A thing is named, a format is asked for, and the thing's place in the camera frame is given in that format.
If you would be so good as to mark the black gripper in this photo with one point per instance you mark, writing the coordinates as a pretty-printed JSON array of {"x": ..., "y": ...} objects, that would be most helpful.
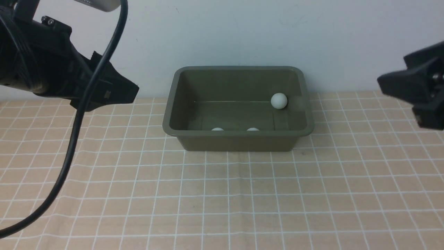
[
  {"x": 421, "y": 85},
  {"x": 39, "y": 57}
]

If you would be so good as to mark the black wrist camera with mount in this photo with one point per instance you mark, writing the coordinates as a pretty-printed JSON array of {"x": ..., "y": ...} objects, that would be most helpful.
[{"x": 102, "y": 5}]

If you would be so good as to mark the olive green plastic bin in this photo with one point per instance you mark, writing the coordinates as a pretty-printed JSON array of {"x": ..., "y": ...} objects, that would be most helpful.
[{"x": 236, "y": 98}]

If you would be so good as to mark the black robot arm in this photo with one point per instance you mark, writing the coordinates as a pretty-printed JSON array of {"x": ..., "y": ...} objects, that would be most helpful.
[{"x": 93, "y": 96}]

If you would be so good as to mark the beige grid tablecloth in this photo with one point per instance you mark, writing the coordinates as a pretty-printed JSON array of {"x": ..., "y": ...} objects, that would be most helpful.
[{"x": 367, "y": 179}]

